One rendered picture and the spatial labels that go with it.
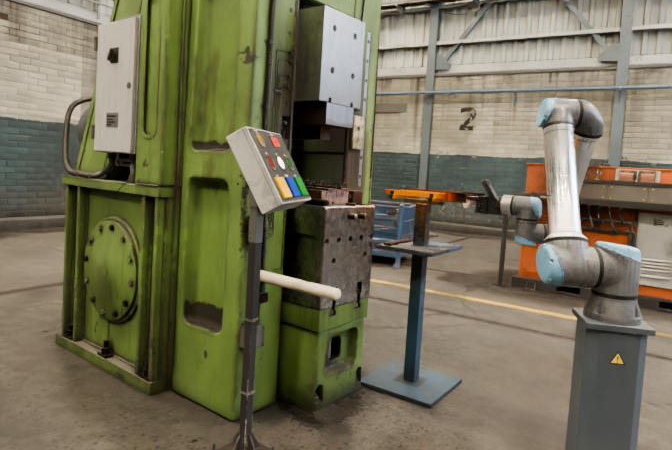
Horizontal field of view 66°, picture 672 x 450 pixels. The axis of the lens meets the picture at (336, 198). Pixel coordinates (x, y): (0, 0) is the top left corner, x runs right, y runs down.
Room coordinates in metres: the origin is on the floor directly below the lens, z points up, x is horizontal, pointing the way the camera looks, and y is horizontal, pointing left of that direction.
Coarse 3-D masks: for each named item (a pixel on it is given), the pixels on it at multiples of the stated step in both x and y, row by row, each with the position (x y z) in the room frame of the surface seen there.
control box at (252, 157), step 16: (240, 144) 1.68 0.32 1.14; (256, 144) 1.69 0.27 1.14; (272, 144) 1.85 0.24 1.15; (240, 160) 1.68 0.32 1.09; (256, 160) 1.67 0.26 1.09; (256, 176) 1.67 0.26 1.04; (272, 176) 1.68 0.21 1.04; (288, 176) 1.84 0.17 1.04; (256, 192) 1.67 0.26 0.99; (272, 192) 1.66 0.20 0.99; (272, 208) 1.66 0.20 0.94; (288, 208) 1.89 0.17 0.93
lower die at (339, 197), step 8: (304, 184) 2.45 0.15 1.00; (312, 184) 2.42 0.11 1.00; (312, 192) 2.29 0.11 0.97; (320, 192) 2.27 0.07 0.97; (328, 192) 2.30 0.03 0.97; (336, 192) 2.35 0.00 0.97; (344, 192) 2.40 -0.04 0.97; (328, 200) 2.30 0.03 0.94; (336, 200) 2.35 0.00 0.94; (344, 200) 2.40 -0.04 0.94
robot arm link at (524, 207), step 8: (512, 200) 2.34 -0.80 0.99; (520, 200) 2.32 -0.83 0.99; (528, 200) 2.31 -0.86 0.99; (536, 200) 2.29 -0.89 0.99; (512, 208) 2.34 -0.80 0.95; (520, 208) 2.32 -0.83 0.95; (528, 208) 2.30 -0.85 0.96; (536, 208) 2.28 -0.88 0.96; (520, 216) 2.32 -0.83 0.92; (528, 216) 2.30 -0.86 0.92; (536, 216) 2.29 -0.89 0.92
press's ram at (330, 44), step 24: (312, 24) 2.26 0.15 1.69; (336, 24) 2.29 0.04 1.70; (360, 24) 2.43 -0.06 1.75; (312, 48) 2.26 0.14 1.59; (336, 48) 2.30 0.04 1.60; (360, 48) 2.44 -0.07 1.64; (312, 72) 2.25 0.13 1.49; (336, 72) 2.31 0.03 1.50; (360, 72) 2.45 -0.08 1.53; (312, 96) 2.25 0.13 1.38; (336, 96) 2.31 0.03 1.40; (360, 96) 2.46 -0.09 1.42
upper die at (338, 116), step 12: (300, 108) 2.36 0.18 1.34; (312, 108) 2.31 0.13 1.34; (324, 108) 2.27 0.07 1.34; (336, 108) 2.32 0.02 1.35; (348, 108) 2.39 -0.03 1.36; (300, 120) 2.35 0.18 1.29; (312, 120) 2.31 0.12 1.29; (324, 120) 2.27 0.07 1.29; (336, 120) 2.32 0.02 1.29; (348, 120) 2.39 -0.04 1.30
